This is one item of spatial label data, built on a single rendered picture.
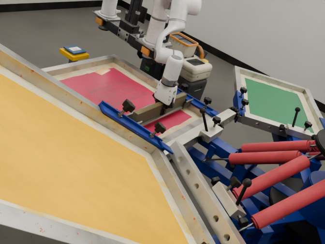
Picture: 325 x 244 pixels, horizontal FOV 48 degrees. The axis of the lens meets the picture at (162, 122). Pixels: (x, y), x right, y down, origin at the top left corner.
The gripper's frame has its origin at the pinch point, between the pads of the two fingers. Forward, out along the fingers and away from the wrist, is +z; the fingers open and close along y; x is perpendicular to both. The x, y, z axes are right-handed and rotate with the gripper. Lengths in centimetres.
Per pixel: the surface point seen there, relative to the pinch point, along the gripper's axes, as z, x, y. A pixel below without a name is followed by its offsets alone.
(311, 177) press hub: -13, 3, -75
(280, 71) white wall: 77, -380, 46
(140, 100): 6.0, -5.8, 16.7
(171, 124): 6.0, -3.6, -6.7
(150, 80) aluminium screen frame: 2.9, -25.5, 27.2
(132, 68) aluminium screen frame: 2.8, -25.5, 41.7
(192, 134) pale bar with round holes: -2.5, 6.6, -23.8
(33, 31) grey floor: 100, -148, 301
